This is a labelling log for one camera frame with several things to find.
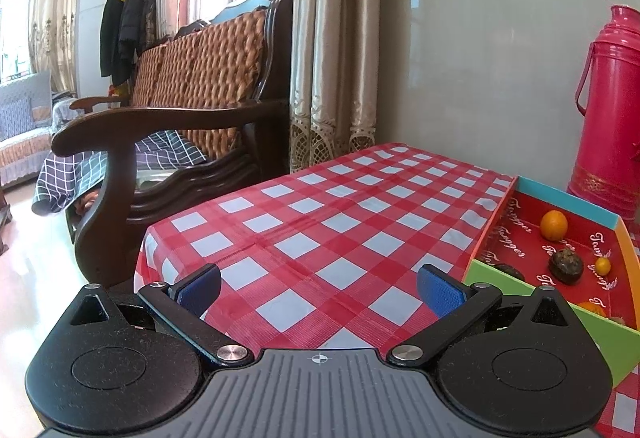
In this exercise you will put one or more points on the red thermos flask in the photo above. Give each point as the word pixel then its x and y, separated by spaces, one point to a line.
pixel 607 118

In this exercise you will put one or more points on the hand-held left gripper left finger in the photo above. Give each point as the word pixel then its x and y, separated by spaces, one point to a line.
pixel 199 290

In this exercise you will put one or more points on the black hanging coat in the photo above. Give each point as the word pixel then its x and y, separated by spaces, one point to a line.
pixel 111 28

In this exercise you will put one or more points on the small orange citrus fruit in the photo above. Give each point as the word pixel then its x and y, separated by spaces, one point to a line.
pixel 602 266

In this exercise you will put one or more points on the grey patterned pillow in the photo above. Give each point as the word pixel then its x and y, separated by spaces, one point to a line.
pixel 17 118

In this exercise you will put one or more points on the beige lace curtain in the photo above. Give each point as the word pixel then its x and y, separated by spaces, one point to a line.
pixel 332 43

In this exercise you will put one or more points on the narrow woven sofa cushion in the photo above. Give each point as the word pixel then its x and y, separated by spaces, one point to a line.
pixel 150 73

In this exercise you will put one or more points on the dark wooden sofa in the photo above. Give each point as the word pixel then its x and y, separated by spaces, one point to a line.
pixel 150 123

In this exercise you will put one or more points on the dark brown round fruit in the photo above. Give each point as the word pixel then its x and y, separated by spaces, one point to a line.
pixel 507 272
pixel 566 265

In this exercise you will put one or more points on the dark hanging jacket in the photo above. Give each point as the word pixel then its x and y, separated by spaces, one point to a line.
pixel 137 18

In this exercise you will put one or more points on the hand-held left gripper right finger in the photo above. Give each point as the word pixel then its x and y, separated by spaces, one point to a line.
pixel 442 290

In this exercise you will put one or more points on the colourful cardboard box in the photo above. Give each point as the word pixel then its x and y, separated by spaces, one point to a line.
pixel 530 218

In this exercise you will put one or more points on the orange tangerine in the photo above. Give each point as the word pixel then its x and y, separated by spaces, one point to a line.
pixel 592 307
pixel 554 224

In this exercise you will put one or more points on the white cabinet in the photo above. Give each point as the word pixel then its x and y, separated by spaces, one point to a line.
pixel 90 48

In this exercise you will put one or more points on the navy checkered blanket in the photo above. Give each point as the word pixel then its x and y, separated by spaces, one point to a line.
pixel 65 178

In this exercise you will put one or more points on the large woven sofa cushion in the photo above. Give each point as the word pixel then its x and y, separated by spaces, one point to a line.
pixel 215 78

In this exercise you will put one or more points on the cloth-covered sofa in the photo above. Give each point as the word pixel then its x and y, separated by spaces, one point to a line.
pixel 30 153

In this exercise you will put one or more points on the red checkered tablecloth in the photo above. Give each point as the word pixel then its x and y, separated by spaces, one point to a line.
pixel 310 238

